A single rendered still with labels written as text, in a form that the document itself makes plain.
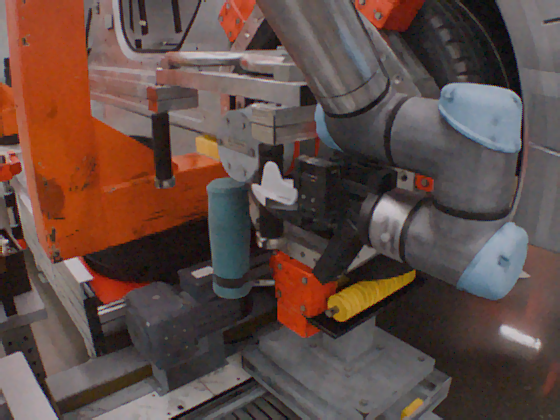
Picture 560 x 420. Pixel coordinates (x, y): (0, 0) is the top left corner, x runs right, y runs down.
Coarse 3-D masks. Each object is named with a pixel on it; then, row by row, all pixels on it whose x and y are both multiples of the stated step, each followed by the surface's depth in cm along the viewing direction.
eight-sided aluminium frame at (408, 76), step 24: (264, 24) 89; (240, 48) 95; (264, 48) 97; (384, 48) 68; (408, 48) 70; (240, 72) 102; (408, 72) 66; (432, 96) 67; (288, 240) 99; (312, 240) 99; (312, 264) 94; (360, 264) 90
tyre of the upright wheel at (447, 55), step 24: (432, 0) 72; (432, 24) 69; (456, 24) 71; (432, 48) 70; (456, 48) 68; (480, 48) 73; (504, 48) 79; (432, 72) 71; (456, 72) 68; (480, 72) 70; (384, 264) 90
